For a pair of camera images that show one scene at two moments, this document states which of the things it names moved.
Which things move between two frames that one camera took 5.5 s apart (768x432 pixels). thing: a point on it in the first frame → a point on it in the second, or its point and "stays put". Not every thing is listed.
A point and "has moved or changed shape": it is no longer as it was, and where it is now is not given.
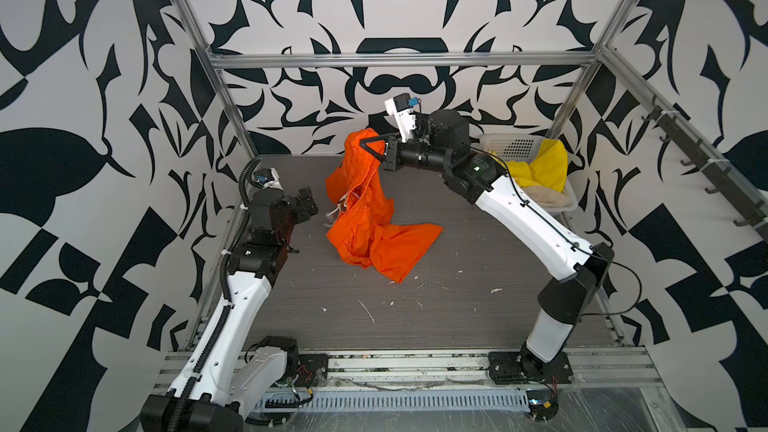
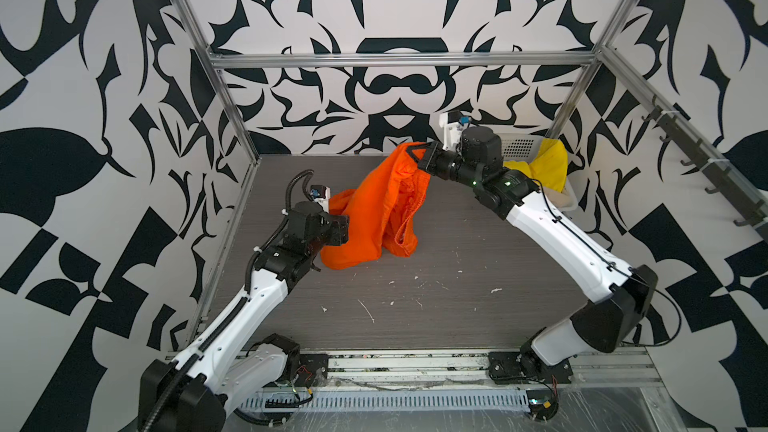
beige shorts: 547,197 stays put
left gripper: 301,205 → 337,228
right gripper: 394,154 → 432,161
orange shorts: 360,228 has moved or changed shape
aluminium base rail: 625,372 stays put
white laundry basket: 524,148 stays put
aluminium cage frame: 597,57 stays put
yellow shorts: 548,168 stays put
